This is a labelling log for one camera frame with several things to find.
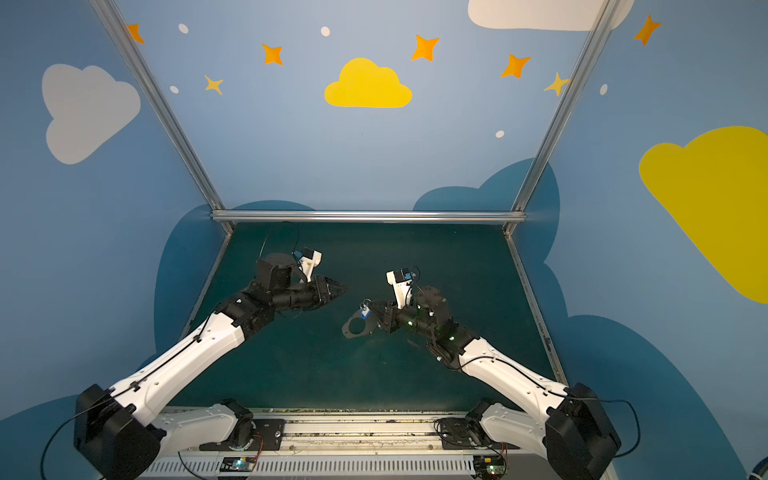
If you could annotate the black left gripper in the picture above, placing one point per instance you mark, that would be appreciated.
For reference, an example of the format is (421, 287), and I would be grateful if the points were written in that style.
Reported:
(321, 291)

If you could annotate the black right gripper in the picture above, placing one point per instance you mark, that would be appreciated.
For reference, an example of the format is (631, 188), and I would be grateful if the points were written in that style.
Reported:
(380, 318)

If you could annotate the grey ring-shaped metal plate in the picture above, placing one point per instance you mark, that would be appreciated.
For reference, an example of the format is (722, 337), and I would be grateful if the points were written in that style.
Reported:
(355, 327)

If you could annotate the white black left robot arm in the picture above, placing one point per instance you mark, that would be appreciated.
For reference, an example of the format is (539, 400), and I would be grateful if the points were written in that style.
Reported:
(122, 430)

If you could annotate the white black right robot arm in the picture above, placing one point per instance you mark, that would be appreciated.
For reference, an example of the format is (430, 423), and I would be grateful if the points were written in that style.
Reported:
(566, 425)

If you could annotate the green table mat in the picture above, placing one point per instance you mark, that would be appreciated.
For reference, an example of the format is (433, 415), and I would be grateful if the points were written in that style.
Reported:
(302, 360)

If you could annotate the right green circuit board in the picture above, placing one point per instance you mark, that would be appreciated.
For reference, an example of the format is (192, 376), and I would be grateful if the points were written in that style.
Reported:
(488, 467)

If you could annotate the green circuit board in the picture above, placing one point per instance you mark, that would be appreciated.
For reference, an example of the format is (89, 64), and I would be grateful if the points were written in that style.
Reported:
(239, 465)
(488, 467)

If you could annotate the left green circuit board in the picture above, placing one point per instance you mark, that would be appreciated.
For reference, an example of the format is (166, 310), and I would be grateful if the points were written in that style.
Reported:
(239, 465)

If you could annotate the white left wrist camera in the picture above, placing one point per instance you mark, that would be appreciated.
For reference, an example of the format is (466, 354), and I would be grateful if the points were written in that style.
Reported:
(308, 260)

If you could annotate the aluminium frame back rail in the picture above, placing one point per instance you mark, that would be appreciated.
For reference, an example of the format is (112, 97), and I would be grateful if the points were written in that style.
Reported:
(420, 217)

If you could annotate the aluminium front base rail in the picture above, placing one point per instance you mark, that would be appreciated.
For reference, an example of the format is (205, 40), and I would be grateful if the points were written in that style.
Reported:
(350, 444)

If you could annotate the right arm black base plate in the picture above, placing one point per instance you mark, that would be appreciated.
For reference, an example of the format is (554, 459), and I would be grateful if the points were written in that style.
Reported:
(460, 433)

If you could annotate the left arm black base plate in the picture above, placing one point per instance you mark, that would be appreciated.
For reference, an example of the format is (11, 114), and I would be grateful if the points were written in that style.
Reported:
(263, 434)

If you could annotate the aluminium frame left post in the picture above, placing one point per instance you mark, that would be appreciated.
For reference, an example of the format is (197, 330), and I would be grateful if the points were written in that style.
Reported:
(115, 26)

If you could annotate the aluminium frame post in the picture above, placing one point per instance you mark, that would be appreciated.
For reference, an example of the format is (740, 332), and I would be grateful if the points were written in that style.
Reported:
(115, 26)
(584, 65)

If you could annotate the aluminium frame right post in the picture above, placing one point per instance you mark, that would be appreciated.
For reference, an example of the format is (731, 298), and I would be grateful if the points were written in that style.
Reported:
(584, 65)

